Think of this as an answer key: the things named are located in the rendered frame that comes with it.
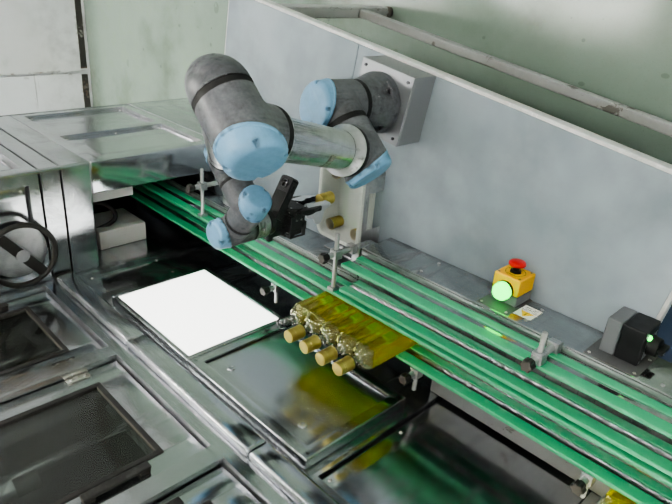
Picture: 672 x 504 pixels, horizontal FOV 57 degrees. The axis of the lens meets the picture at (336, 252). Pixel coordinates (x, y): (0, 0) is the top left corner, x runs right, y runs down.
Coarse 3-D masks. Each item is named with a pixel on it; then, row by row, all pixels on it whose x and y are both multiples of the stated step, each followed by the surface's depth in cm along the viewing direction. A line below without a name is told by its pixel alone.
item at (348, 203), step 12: (324, 168) 176; (324, 180) 178; (336, 180) 182; (336, 192) 183; (348, 192) 181; (360, 192) 168; (336, 204) 185; (348, 204) 183; (360, 204) 169; (324, 216) 184; (348, 216) 184; (360, 216) 170; (324, 228) 185; (336, 228) 185; (348, 228) 185; (360, 228) 172; (348, 240) 178
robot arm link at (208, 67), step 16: (192, 64) 105; (208, 64) 102; (224, 64) 102; (240, 64) 105; (192, 80) 103; (208, 80) 101; (192, 96) 103; (208, 144) 129; (208, 160) 144; (224, 176) 141
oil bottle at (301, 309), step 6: (318, 294) 168; (324, 294) 169; (330, 294) 169; (306, 300) 165; (312, 300) 165; (318, 300) 165; (324, 300) 166; (330, 300) 166; (336, 300) 167; (294, 306) 162; (300, 306) 162; (306, 306) 162; (312, 306) 162; (318, 306) 163; (294, 312) 161; (300, 312) 160; (306, 312) 160; (300, 318) 160; (294, 324) 162; (300, 324) 161
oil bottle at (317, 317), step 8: (328, 304) 164; (336, 304) 164; (344, 304) 164; (312, 312) 159; (320, 312) 160; (328, 312) 160; (336, 312) 160; (344, 312) 162; (312, 320) 157; (320, 320) 156; (312, 328) 157
